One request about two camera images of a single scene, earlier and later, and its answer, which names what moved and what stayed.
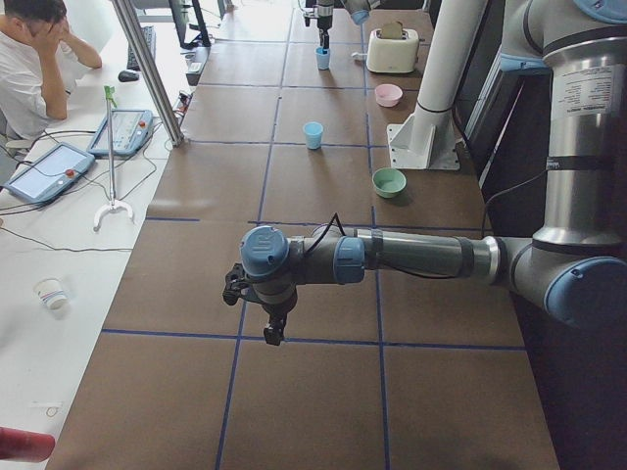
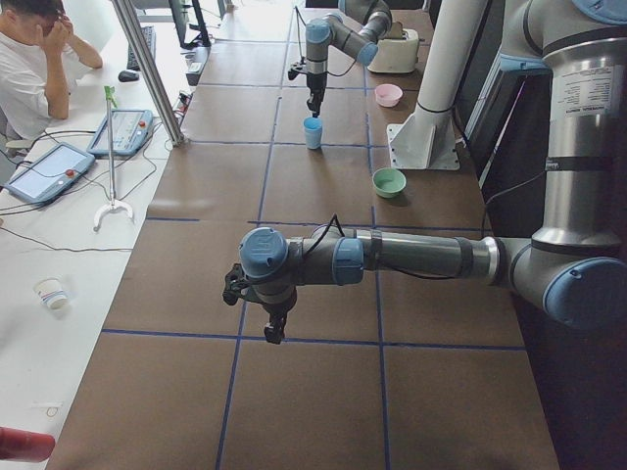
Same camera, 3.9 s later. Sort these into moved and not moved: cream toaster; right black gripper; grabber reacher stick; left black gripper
Moved: right black gripper
Not moved: grabber reacher stick; cream toaster; left black gripper
